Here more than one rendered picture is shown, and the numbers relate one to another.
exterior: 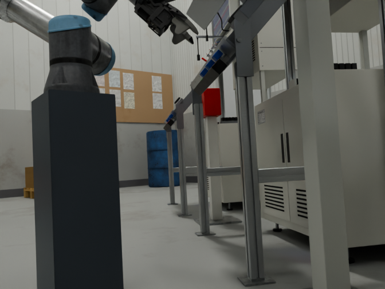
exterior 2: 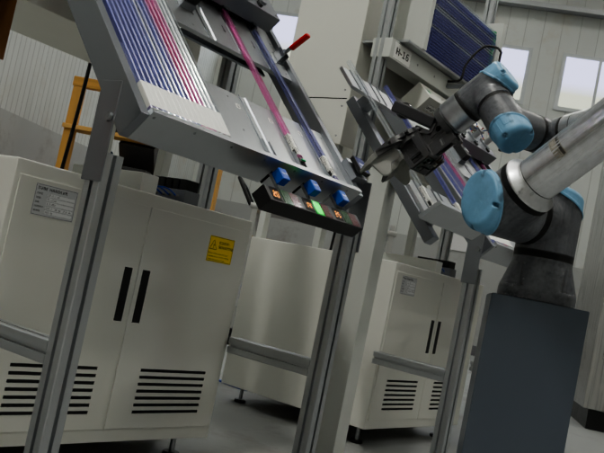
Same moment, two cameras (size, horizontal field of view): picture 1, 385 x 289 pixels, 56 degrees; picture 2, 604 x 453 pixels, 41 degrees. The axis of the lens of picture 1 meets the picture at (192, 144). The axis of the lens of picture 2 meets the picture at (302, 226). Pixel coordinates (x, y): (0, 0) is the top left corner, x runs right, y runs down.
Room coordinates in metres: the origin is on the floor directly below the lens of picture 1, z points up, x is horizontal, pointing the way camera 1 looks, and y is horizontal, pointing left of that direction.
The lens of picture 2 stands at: (2.46, 1.18, 0.50)
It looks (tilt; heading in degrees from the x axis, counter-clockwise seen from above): 4 degrees up; 227
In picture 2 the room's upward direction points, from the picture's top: 12 degrees clockwise
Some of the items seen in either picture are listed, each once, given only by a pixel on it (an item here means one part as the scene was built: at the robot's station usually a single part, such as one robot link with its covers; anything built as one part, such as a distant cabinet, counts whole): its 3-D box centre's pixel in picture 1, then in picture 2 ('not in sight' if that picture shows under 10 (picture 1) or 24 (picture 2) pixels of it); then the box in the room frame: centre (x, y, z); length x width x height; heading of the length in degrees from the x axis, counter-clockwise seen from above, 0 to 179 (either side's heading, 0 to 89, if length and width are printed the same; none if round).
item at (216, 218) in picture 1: (212, 155); not in sight; (2.17, -0.12, 0.39); 0.24 x 0.24 x 0.78; 10
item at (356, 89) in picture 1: (359, 163); (38, 304); (1.53, -0.70, 0.31); 0.70 x 0.65 x 0.62; 10
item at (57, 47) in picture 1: (71, 40); (547, 218); (1.03, 0.33, 0.72); 0.13 x 0.12 x 0.14; 169
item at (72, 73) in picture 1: (71, 80); (539, 277); (1.02, 0.33, 0.60); 0.15 x 0.15 x 0.10
